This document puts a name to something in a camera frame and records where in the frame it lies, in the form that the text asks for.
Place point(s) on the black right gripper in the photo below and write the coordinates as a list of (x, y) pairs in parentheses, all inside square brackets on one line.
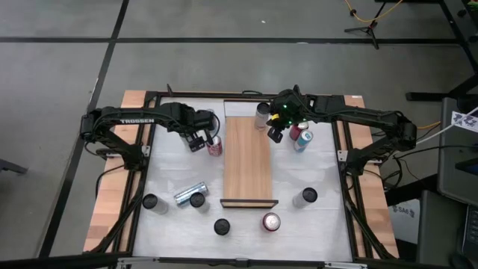
[(289, 112)]

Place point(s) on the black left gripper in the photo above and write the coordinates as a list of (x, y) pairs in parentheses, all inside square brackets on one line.
[(201, 119)]

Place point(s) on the red Coca-Cola can white script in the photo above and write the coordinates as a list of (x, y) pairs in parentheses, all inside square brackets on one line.
[(215, 147)]

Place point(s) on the red Coca-Cola can black print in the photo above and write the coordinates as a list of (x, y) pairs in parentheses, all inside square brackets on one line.
[(297, 132), (271, 221)]

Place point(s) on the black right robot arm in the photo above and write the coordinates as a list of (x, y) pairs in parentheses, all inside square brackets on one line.
[(366, 114)]

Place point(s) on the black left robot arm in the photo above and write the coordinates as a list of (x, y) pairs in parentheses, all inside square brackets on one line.
[(142, 116)]

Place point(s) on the wooden tray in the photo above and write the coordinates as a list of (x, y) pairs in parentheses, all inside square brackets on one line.
[(246, 160)]

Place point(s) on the black tripod stand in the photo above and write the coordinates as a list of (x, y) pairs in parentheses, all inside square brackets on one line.
[(373, 38)]

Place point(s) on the white cardboard box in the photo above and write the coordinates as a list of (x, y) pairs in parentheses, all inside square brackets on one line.
[(405, 224)]

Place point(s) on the grey computer case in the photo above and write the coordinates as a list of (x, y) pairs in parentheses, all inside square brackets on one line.
[(452, 168)]

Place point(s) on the white paper tag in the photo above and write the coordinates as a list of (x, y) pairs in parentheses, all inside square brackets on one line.
[(463, 121)]

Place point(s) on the black gantry beam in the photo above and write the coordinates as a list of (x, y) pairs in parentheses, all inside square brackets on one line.
[(56, 261)]

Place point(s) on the grey cabinet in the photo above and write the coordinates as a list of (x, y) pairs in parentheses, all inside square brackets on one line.
[(440, 231)]

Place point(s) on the grey chair leg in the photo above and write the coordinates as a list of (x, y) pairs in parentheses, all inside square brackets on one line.
[(11, 166)]

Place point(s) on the dark electronic device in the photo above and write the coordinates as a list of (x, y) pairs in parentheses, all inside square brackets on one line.
[(471, 231)]

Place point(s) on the black frame bracket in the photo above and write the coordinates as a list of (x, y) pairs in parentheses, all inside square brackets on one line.
[(297, 87), (170, 90)]

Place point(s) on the black aluminium table frame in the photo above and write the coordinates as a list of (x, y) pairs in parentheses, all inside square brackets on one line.
[(231, 95)]

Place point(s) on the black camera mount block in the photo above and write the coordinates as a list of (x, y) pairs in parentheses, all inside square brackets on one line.
[(242, 262)]

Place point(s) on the black desk frame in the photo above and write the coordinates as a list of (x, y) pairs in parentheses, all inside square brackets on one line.
[(429, 96)]

